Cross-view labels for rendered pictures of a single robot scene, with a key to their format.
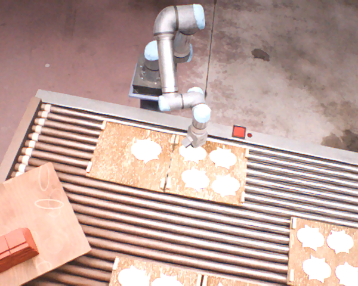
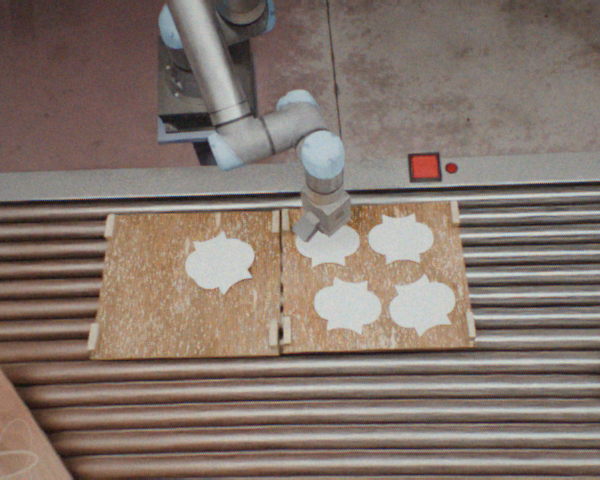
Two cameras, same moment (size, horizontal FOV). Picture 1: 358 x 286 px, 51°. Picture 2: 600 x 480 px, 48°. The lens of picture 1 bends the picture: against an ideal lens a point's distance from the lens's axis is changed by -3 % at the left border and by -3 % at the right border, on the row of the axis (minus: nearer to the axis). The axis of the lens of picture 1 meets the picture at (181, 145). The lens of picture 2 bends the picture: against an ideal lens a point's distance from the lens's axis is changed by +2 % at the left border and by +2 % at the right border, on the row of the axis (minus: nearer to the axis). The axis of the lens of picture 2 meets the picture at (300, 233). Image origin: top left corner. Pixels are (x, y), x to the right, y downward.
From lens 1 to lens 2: 0.59 m
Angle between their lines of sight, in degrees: 5
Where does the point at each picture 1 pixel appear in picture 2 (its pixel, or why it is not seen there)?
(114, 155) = (150, 293)
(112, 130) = (133, 233)
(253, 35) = not seen: outside the picture
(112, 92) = (146, 133)
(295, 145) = (570, 166)
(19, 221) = not seen: outside the picture
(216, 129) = (372, 173)
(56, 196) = (16, 441)
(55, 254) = not seen: outside the picture
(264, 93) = (460, 56)
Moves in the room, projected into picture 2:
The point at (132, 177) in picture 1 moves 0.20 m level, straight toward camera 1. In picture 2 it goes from (202, 336) to (221, 427)
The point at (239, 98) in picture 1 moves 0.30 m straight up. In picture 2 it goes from (408, 80) to (416, 30)
